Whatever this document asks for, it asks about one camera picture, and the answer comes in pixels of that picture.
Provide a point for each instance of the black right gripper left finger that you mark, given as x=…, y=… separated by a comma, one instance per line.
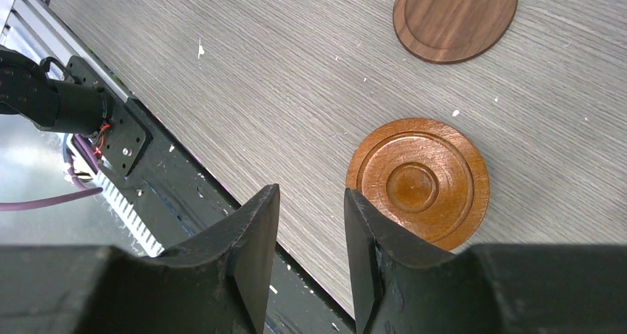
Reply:
x=215, y=282

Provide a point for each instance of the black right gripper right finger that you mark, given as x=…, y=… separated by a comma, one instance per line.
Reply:
x=403, y=284

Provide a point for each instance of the dark walnut coaster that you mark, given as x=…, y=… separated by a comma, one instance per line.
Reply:
x=451, y=31

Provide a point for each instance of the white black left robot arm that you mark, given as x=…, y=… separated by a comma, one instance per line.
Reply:
x=46, y=94

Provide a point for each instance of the brown ringed coaster near tray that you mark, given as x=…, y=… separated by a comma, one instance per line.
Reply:
x=424, y=175

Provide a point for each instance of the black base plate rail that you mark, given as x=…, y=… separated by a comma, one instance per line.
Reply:
x=162, y=192

